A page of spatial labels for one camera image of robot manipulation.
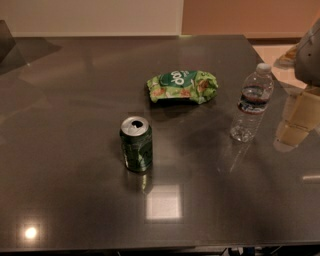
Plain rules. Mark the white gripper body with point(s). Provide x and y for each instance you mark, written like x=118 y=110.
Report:
x=309 y=61

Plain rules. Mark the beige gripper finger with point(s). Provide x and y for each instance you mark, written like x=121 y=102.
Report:
x=301 y=115

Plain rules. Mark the clear plastic water bottle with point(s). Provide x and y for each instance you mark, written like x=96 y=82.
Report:
x=255 y=95

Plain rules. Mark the green chip bag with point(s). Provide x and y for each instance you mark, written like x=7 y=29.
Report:
x=195 y=86

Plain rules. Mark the green soda can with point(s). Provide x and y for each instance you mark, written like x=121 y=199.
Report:
x=136 y=142

